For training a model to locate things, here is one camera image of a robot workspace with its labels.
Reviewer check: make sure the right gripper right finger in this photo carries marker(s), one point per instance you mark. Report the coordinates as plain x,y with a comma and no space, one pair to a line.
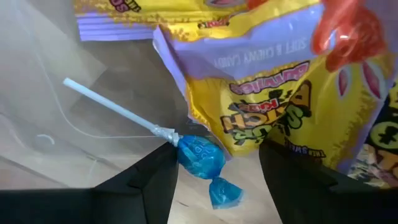
311,202

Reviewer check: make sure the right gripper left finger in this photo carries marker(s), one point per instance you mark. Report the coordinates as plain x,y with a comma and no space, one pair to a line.
124,205

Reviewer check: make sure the blue lollipop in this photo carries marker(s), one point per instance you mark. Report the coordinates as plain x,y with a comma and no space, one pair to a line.
200,157

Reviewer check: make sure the yellow sour candy bag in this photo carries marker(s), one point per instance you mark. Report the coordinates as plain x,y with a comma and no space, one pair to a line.
109,28
248,18
280,109
382,140

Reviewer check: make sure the clear plastic bin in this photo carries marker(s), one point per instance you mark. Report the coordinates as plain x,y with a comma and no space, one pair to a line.
46,93

